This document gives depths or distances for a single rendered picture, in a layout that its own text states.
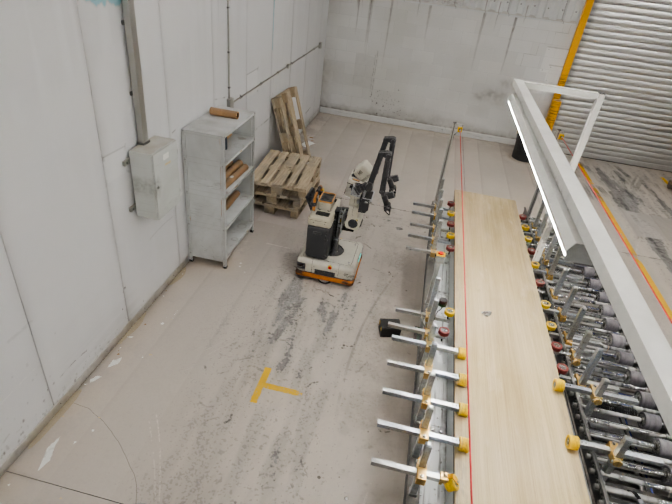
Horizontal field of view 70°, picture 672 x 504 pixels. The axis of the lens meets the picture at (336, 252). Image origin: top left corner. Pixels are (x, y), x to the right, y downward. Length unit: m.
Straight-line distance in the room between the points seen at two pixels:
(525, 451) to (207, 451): 2.20
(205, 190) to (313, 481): 3.00
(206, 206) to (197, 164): 0.47
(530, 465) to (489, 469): 0.25
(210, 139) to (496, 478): 3.74
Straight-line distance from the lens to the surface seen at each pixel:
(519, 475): 3.08
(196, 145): 5.06
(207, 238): 5.50
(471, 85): 10.84
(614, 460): 3.35
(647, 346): 1.48
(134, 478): 3.92
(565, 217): 2.22
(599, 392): 3.62
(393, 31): 10.72
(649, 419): 3.91
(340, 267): 5.28
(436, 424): 3.48
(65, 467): 4.10
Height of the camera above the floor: 3.23
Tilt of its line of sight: 32 degrees down
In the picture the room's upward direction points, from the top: 7 degrees clockwise
